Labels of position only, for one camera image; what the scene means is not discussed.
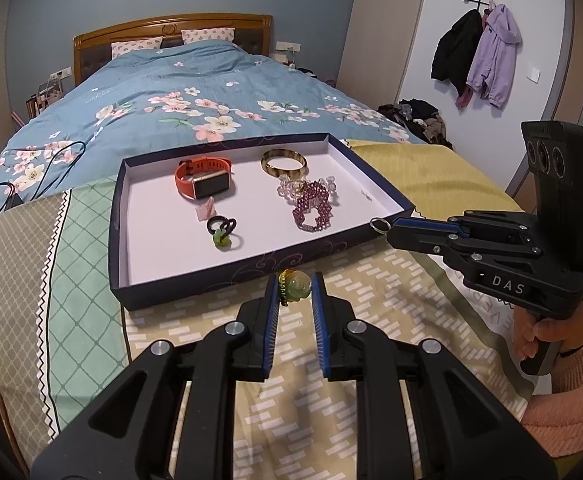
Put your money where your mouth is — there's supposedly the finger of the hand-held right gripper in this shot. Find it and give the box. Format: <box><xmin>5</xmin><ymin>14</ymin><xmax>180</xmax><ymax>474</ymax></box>
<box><xmin>395</xmin><ymin>210</ymin><xmax>539</xmax><ymax>241</ymax></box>
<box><xmin>386</xmin><ymin>225</ymin><xmax>542</xmax><ymax>273</ymax></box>

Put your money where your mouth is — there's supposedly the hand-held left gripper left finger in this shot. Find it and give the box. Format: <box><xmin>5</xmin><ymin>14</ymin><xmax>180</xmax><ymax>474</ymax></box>
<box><xmin>28</xmin><ymin>274</ymin><xmax>281</xmax><ymax>480</ymax></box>

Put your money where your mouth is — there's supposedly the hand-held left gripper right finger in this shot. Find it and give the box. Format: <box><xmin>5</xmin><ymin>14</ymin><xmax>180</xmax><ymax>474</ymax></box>
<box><xmin>311</xmin><ymin>272</ymin><xmax>557</xmax><ymax>480</ymax></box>

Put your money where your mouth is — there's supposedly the purple bead bracelet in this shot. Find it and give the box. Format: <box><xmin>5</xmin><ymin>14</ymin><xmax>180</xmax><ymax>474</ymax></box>
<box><xmin>291</xmin><ymin>182</ymin><xmax>335</xmax><ymax>233</ymax></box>

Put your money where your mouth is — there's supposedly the clear crystal bead bracelet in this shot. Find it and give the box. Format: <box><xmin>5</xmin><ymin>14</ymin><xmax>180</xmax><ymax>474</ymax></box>
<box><xmin>277</xmin><ymin>172</ymin><xmax>339</xmax><ymax>206</ymax></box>

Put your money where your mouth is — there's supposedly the dark blue box lid tray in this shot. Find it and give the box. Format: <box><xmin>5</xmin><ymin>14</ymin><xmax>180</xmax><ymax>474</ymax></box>
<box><xmin>108</xmin><ymin>132</ymin><xmax>417</xmax><ymax>313</ymax></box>

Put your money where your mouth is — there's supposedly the person's right forearm pink sleeve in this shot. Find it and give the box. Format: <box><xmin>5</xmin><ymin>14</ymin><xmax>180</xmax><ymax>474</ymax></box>
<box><xmin>521</xmin><ymin>325</ymin><xmax>583</xmax><ymax>458</ymax></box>

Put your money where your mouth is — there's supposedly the person's right hand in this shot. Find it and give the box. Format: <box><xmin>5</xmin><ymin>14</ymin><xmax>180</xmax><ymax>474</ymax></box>
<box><xmin>511</xmin><ymin>305</ymin><xmax>583</xmax><ymax>363</ymax></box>

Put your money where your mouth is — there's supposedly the beige and yellow printed cloth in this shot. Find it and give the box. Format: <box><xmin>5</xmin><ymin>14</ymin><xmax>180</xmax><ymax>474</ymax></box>
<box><xmin>121</xmin><ymin>137</ymin><xmax>537</xmax><ymax>480</ymax></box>

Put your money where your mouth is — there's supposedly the dark clothes pile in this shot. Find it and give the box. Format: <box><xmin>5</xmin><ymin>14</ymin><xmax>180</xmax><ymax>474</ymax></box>
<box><xmin>376</xmin><ymin>99</ymin><xmax>455</xmax><ymax>148</ymax></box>

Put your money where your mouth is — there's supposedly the black wrist band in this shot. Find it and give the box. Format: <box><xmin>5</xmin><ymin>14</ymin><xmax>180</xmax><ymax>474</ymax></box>
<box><xmin>559</xmin><ymin>310</ymin><xmax>583</xmax><ymax>358</ymax></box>

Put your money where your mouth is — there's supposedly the brown striped bangle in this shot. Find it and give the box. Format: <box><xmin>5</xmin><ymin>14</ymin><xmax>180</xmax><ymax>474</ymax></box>
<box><xmin>261</xmin><ymin>148</ymin><xmax>308</xmax><ymax>179</ymax></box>

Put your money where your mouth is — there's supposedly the orange smartwatch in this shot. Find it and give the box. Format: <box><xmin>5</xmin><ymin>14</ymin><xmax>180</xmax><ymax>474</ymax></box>
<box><xmin>174</xmin><ymin>156</ymin><xmax>233</xmax><ymax>201</ymax></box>

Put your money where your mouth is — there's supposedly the purple hanging jacket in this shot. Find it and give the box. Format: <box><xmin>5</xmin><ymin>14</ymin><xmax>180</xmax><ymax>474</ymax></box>
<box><xmin>455</xmin><ymin>4</ymin><xmax>522</xmax><ymax>110</ymax></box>

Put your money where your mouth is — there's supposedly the black hanging jacket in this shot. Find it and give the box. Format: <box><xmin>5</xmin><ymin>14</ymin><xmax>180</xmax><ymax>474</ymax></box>
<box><xmin>431</xmin><ymin>9</ymin><xmax>485</xmax><ymax>98</ymax></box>

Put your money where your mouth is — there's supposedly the green lattice printed blanket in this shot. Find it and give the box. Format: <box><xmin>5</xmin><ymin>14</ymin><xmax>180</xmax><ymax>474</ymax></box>
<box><xmin>0</xmin><ymin>177</ymin><xmax>137</xmax><ymax>461</ymax></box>

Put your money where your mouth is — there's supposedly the bedside table with items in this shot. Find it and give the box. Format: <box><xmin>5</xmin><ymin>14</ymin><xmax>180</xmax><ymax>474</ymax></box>
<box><xmin>271</xmin><ymin>50</ymin><xmax>342</xmax><ymax>86</ymax></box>

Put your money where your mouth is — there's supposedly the wooden bed with floral duvet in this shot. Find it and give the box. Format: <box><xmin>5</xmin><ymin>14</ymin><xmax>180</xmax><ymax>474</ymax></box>
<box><xmin>0</xmin><ymin>40</ymin><xmax>429</xmax><ymax>301</ymax></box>

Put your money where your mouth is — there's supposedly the white patterned pillow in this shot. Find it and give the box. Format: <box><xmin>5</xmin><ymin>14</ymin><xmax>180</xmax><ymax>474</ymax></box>
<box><xmin>181</xmin><ymin>27</ymin><xmax>235</xmax><ymax>45</ymax></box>
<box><xmin>111</xmin><ymin>36</ymin><xmax>164</xmax><ymax>60</ymax></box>

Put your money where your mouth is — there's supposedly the wooden bed headboard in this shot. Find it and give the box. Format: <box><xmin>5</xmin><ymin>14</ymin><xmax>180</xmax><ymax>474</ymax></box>
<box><xmin>72</xmin><ymin>13</ymin><xmax>274</xmax><ymax>86</ymax></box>

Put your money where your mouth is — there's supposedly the bedside shelf with cosmetics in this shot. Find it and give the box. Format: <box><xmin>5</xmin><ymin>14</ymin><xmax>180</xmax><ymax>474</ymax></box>
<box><xmin>24</xmin><ymin>77</ymin><xmax>67</xmax><ymax>121</ymax></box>

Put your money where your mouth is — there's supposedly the black cord with green bead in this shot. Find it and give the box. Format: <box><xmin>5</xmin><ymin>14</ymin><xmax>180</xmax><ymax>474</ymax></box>
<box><xmin>206</xmin><ymin>216</ymin><xmax>238</xmax><ymax>251</ymax></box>

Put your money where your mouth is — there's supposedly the black charging cable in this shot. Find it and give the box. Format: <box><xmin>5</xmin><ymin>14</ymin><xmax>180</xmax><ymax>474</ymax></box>
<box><xmin>0</xmin><ymin>140</ymin><xmax>87</xmax><ymax>261</ymax></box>

